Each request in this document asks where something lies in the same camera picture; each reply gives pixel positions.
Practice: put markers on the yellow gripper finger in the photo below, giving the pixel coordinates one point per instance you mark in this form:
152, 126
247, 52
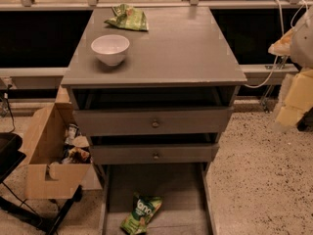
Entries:
295, 99
282, 47

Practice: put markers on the green rice chip bag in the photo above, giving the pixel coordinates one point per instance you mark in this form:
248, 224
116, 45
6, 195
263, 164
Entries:
144, 208

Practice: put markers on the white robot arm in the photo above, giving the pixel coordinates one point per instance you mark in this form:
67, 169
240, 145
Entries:
302, 41

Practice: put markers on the top grey drawer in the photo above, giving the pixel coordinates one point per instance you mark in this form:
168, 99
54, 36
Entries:
152, 121

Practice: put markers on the grey wooden drawer cabinet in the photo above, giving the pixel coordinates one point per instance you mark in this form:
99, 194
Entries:
181, 47

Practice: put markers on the middle grey drawer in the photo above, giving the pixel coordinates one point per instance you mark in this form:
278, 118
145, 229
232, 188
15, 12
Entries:
153, 154

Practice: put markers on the open bottom grey drawer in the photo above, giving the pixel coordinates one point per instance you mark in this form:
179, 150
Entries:
185, 208

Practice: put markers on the crumpled green chip bag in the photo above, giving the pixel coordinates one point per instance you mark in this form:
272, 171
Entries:
128, 17

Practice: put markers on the white ceramic bowl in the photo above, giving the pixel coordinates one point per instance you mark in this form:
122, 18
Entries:
110, 49

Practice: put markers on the snack packets in box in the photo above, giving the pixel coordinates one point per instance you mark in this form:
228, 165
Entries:
75, 149

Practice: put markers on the cardboard box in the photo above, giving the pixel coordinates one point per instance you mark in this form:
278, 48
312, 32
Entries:
43, 145

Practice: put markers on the metal railing frame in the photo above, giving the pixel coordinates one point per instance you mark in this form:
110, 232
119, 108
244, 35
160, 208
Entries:
233, 25

